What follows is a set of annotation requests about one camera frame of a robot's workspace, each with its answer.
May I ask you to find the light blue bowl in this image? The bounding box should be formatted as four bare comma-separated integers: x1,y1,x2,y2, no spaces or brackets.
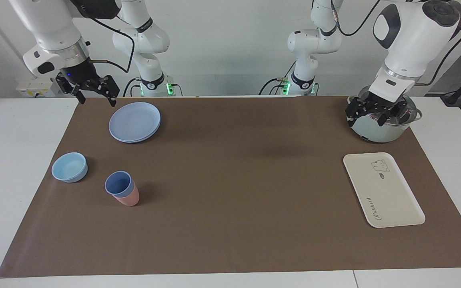
51,152,88,183

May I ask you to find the pink plastic cup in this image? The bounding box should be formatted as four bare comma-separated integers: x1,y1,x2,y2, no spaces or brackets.
112,185,140,207

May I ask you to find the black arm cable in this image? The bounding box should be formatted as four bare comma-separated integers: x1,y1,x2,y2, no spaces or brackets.
330,0,383,37
82,11,136,74

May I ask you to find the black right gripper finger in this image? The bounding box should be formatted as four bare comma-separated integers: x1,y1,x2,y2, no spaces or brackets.
56,75,86,105
98,75,120,107

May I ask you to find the blue plastic cup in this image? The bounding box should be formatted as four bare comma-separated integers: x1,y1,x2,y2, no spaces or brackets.
104,171,135,198

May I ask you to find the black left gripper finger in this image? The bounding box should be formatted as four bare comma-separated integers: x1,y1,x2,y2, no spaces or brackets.
378,100,410,128
345,96,370,128

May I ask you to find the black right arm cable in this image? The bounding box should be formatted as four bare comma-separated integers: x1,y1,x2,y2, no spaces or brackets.
82,11,136,74

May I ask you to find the brown table mat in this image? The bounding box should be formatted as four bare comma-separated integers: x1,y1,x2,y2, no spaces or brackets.
0,96,461,278

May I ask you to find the cream tray with bear print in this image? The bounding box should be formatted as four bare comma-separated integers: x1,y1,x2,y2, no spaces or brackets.
343,152,426,228

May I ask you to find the pale green pot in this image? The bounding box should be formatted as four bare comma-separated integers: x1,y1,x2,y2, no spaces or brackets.
347,86,423,144

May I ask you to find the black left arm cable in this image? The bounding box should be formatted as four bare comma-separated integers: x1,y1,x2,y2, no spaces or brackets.
330,0,383,37

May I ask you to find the white wall power strip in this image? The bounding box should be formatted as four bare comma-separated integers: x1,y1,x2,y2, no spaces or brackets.
16,78,61,98

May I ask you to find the blue round plate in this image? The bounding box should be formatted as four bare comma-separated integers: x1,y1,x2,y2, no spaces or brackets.
108,102,162,144

